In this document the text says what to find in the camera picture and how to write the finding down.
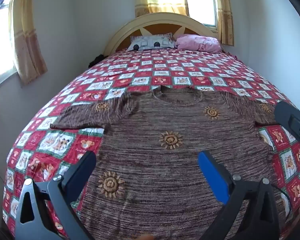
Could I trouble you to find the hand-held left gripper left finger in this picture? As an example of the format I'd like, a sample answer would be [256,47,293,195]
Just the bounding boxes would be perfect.
[15,151,97,240]

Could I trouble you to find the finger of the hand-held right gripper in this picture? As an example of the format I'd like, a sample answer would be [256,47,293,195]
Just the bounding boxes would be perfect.
[274,101,300,155]

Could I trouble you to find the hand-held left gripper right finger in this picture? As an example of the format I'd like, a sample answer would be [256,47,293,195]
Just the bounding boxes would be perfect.
[198,150,288,240]

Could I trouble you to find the brown knit sweater sun motifs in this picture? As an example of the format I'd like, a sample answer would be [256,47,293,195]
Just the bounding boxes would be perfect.
[50,86,288,240]

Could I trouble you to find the dark cloth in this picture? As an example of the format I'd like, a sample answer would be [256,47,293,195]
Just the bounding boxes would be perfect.
[88,54,105,68]

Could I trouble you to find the pink pillow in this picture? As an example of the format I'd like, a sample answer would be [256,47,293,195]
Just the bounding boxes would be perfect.
[175,34,222,53]

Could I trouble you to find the red checkered printed blanket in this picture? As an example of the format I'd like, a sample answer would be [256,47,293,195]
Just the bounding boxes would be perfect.
[2,48,300,238]

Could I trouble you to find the grey patterned pillow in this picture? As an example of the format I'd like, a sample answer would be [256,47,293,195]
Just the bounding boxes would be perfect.
[127,32,177,52]

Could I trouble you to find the window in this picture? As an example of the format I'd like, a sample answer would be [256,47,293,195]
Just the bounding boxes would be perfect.
[184,0,219,32]
[0,0,17,90]

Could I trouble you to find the cream arched bed headboard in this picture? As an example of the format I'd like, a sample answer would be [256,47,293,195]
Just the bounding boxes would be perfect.
[103,12,224,55]

